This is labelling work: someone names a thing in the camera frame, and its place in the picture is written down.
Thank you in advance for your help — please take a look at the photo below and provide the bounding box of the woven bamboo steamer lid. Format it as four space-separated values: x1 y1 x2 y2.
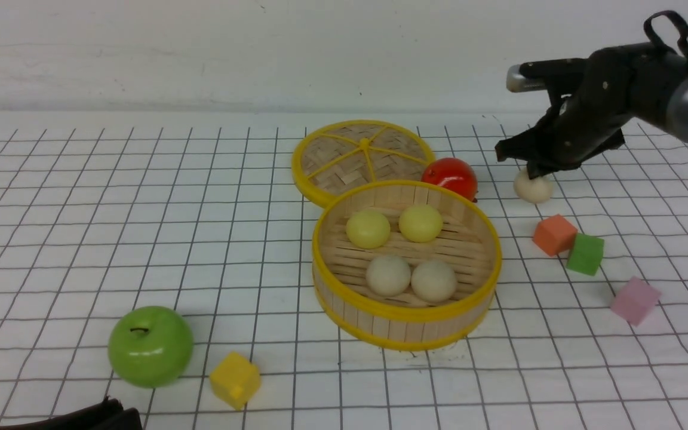
290 119 436 207

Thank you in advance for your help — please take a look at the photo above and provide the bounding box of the green cube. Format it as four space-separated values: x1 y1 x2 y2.
566 232 604 276

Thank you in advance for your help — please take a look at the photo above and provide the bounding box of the orange cube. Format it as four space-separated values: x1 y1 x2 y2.
532 214 578 257

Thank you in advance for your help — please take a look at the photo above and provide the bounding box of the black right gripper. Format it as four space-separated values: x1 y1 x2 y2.
495 47 686 180

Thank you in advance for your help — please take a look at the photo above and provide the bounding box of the cream bun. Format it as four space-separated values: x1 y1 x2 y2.
365 255 411 297
410 259 457 303
513 168 554 205

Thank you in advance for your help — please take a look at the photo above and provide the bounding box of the green apple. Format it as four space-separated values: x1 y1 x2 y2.
107 306 194 389

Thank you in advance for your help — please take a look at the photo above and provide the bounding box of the pink cube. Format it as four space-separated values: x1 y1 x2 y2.
610 276 662 327

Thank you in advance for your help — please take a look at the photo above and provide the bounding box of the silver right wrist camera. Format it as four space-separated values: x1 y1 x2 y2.
505 64 546 93

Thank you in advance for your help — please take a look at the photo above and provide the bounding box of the bamboo steamer tray yellow rim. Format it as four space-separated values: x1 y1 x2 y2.
311 180 502 351

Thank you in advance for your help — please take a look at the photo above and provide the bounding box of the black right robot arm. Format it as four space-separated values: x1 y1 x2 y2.
495 10 688 179

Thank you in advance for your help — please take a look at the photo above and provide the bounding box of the yellow cube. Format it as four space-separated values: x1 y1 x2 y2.
208 351 260 410

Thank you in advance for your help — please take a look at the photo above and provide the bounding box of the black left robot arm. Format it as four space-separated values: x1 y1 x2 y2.
0 397 142 429

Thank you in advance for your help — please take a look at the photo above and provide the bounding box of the yellow bun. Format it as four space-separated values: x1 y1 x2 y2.
398 204 443 243
346 209 391 248

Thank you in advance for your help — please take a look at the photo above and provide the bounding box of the red tomato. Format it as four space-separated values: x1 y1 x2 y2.
421 158 478 203

